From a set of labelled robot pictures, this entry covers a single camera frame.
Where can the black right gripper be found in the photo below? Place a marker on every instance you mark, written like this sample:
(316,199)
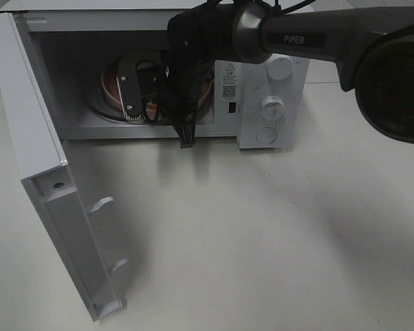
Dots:
(197,38)

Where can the pink round plate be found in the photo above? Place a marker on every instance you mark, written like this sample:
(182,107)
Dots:
(110,89)

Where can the white timer knob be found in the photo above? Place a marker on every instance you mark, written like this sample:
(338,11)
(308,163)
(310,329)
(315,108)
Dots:
(272,108)

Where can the round door release button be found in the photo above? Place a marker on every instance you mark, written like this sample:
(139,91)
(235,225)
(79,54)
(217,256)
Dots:
(266,135)

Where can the white microwave door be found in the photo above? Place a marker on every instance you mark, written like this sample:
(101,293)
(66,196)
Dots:
(44,170)

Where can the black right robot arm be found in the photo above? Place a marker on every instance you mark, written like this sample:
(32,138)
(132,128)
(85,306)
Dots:
(372,48)

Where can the upper white power knob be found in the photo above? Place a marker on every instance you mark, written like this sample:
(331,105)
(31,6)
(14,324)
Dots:
(279,67)

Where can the white microwave oven body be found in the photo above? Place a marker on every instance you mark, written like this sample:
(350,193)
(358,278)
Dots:
(86,70)

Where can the glass microwave turntable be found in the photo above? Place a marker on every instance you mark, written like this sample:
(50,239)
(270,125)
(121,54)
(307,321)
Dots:
(95,101)

